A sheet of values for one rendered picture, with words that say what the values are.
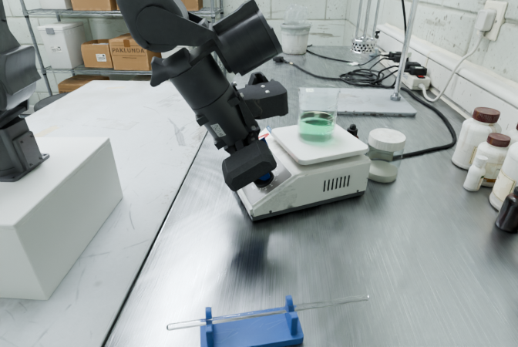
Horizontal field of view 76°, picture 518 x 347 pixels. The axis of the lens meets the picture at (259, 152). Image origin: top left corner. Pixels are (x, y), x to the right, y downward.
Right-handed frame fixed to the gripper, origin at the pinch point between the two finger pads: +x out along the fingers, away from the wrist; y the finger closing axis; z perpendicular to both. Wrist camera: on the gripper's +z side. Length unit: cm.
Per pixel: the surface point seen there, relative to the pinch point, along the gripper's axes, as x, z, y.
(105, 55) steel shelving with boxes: 11, -84, 243
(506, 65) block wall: 28, 57, 21
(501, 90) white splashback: 27, 50, 15
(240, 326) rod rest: 2.3, -7.9, -20.2
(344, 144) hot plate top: 6.8, 12.7, 1.2
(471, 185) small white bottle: 23.5, 27.9, -4.2
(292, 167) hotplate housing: 4.0, 4.0, -0.7
